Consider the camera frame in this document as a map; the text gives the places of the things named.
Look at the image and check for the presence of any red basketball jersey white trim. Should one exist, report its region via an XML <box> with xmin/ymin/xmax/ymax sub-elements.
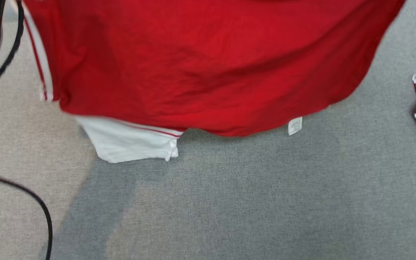
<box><xmin>21</xmin><ymin>0</ymin><xmax>407</xmax><ymax>164</ymax></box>

